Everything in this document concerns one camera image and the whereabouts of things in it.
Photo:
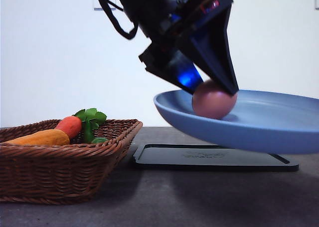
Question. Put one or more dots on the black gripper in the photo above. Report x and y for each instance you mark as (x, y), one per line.
(207, 47)

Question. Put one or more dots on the brown egg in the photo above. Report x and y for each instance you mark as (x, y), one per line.
(211, 103)

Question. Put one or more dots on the blue plate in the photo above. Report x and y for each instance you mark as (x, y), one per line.
(262, 121)

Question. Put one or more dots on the brown wicker basket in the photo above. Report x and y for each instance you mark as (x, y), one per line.
(71, 174)

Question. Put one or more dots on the black serving tray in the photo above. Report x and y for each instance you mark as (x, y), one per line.
(208, 157)

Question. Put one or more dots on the green leafy toy vegetable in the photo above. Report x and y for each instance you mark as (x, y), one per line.
(91, 119)

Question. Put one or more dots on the orange-red toy carrot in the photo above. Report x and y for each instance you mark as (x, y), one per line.
(71, 124)

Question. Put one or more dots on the yellow-orange toy vegetable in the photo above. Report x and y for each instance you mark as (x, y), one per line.
(50, 137)

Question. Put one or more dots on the white wall power socket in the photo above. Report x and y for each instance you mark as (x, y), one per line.
(98, 6)

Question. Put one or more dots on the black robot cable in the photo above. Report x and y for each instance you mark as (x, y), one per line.
(128, 35)

